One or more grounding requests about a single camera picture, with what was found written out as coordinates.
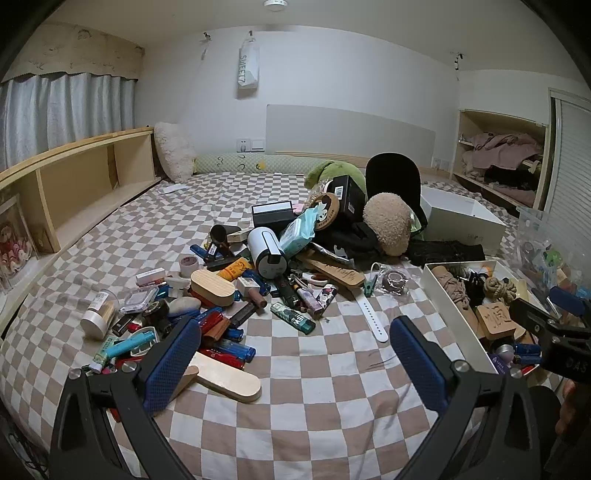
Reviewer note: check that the black flat tool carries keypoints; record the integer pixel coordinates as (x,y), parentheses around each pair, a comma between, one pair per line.
(217,258)

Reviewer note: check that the black box with barcode label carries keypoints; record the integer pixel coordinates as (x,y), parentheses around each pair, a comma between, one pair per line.
(348,194)

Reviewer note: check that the grey oval stone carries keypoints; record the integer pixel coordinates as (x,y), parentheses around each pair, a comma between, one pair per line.
(184,307)

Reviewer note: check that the beige fluffy plush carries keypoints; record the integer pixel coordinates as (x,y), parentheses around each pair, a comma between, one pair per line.
(388,224)

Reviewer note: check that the large blue translucent lighter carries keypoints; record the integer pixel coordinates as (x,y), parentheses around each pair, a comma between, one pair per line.
(238,353)

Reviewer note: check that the white hanging paper bag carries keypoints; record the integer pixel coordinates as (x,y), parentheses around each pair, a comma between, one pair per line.
(248,64)

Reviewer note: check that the teal tube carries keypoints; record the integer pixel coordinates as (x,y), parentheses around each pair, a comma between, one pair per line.
(124,346)

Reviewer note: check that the dark clothes pile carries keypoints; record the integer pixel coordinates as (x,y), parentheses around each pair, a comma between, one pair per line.
(512,177)

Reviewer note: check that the black rounded case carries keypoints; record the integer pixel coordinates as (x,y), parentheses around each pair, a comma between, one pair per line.
(154,314)

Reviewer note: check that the round panda print coaster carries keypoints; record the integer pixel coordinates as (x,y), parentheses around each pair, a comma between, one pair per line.
(325,212)

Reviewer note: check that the wooden bedside shelf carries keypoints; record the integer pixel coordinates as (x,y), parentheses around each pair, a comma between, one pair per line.
(78,184)

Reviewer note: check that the black hair claw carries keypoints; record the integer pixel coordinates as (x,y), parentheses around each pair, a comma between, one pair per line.
(475,284)

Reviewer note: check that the purple small bottle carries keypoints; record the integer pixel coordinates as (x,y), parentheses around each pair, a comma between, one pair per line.
(501,355)

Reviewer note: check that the white slatted door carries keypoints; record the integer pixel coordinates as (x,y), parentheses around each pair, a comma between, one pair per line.
(572,157)

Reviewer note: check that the green clip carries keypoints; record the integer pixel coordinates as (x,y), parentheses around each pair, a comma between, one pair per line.
(370,286)

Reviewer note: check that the brown leather case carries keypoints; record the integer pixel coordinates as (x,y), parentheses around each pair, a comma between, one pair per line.
(214,330)

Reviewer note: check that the black white-edged box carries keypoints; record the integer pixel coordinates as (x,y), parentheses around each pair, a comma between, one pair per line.
(273,214)

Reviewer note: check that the white remote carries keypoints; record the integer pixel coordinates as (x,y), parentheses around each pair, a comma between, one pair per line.
(171,188)

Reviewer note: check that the pink slim lighter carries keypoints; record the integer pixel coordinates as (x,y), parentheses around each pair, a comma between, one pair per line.
(310,302)

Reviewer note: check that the green plush toy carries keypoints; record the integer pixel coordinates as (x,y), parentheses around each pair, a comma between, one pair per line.
(332,168)

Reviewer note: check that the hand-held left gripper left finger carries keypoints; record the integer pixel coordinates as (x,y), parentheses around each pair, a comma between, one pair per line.
(173,364)

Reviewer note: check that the dark tube lighter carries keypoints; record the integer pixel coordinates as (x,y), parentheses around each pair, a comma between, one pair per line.
(285,293)

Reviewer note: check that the black rounded chair back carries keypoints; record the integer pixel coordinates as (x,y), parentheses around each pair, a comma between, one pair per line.
(392,173)

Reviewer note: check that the white cylindrical device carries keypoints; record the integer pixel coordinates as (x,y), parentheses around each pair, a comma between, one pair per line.
(268,251)

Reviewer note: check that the checkered bedsheet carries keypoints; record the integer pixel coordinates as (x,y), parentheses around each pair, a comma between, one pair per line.
(323,415)

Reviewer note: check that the long wooden paddle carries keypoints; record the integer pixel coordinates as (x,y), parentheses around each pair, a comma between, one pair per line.
(226,378)

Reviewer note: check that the dark blue lighter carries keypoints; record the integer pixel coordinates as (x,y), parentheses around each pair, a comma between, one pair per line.
(256,284)

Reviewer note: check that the wall hook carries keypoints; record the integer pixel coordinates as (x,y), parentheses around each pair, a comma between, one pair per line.
(206,41)
(457,60)

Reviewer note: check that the wall outlet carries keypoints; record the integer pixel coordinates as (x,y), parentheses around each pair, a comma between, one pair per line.
(441,164)

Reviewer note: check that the red slim lighter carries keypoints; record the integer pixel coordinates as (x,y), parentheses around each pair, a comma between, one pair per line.
(210,318)

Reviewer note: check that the teal tissue pack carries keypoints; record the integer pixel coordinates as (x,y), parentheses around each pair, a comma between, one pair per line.
(300,233)

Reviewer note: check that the white pink small box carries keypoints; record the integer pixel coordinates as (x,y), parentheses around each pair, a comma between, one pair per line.
(150,276)

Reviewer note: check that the grey curtain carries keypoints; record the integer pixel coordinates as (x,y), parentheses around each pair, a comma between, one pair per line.
(64,110)

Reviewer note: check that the small blue lighter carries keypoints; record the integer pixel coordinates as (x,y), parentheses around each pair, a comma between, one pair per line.
(199,251)

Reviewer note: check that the toothpick jar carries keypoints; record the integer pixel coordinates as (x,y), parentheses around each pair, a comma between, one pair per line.
(99,316)

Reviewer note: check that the wardrobe niche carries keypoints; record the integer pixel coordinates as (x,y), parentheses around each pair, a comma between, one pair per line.
(459,138)

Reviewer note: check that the carved wooden block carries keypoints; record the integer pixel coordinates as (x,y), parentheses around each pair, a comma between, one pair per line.
(495,321)

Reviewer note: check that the clear display box with doll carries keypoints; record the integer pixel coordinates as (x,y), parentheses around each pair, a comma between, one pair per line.
(14,244)

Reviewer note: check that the small wooden block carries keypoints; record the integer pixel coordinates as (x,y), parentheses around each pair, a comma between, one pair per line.
(240,236)

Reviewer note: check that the large red lighter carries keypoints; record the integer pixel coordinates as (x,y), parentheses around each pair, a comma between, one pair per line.
(221,359)

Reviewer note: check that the white fluffy pillow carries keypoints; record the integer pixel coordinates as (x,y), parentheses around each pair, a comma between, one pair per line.
(174,150)

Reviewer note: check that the white smart watch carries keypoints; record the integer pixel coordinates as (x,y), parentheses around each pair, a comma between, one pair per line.
(374,318)

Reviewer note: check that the pink clothes pile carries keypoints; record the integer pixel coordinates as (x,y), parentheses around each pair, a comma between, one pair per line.
(503,145)

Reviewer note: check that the wall switch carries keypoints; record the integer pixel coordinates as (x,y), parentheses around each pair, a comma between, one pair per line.
(250,145)

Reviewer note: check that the orange tube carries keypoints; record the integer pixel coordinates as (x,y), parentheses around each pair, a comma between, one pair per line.
(233,268)

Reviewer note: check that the ceiling lamp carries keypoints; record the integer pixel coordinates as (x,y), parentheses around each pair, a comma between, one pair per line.
(275,3)

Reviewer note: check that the beige curtain valance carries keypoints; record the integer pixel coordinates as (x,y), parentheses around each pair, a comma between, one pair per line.
(74,50)

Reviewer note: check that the large white cardboard box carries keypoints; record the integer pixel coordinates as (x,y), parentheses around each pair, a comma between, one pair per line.
(461,217)

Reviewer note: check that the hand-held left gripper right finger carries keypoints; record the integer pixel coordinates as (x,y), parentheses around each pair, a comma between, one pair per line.
(418,364)

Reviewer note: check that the green lighter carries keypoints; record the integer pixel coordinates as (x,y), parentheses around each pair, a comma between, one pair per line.
(293,318)

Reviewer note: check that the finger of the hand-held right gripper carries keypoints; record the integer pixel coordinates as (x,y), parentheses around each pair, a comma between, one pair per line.
(531,316)
(570,300)

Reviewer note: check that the curved wooden wedge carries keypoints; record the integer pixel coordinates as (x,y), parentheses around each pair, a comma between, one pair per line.
(184,381)

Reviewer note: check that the oval wooden box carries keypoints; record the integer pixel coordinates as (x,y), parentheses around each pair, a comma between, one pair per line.
(212,286)

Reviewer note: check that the black lace cloth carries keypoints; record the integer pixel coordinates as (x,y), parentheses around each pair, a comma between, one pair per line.
(448,254)

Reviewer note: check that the tape roll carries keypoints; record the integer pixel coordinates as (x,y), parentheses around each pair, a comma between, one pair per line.
(189,265)

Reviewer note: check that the long green bolster pillow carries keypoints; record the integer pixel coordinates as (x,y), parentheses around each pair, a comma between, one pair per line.
(240,162)

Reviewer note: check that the patterned lighter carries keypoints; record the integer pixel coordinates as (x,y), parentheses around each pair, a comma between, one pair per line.
(328,295)

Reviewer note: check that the white rectangular container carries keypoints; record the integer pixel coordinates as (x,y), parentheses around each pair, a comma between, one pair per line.
(452,314)

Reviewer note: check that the clear compact case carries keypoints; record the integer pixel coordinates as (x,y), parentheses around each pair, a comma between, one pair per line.
(138,300)

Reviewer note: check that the person's dark clothing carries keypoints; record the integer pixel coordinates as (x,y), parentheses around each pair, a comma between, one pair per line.
(554,438)

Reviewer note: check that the engraved wooden paddle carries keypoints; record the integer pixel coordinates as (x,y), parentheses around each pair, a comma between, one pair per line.
(337,272)

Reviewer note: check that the long black lighter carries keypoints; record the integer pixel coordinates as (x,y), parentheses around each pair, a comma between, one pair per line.
(240,314)

